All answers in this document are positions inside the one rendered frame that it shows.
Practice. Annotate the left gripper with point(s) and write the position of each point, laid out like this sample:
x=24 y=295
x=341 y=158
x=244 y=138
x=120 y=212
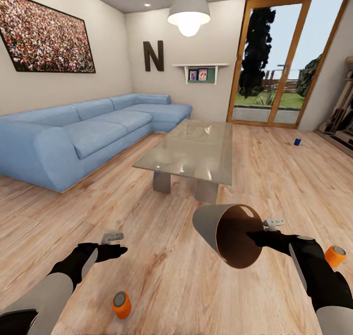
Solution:
x=113 y=251

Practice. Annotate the trash can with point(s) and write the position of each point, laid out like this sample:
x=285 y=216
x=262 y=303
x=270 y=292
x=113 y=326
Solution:
x=224 y=227

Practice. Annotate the wood fireplace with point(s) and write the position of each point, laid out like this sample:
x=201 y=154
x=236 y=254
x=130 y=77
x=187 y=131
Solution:
x=338 y=129

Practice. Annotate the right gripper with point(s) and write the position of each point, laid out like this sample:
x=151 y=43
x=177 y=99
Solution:
x=267 y=239

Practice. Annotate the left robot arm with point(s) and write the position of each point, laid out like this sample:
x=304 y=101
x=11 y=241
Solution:
x=37 y=312

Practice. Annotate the room light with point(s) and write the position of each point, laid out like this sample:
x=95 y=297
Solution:
x=179 y=6

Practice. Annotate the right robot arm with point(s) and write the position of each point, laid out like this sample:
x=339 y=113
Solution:
x=330 y=293

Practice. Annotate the coffee table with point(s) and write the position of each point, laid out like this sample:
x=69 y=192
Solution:
x=196 y=149

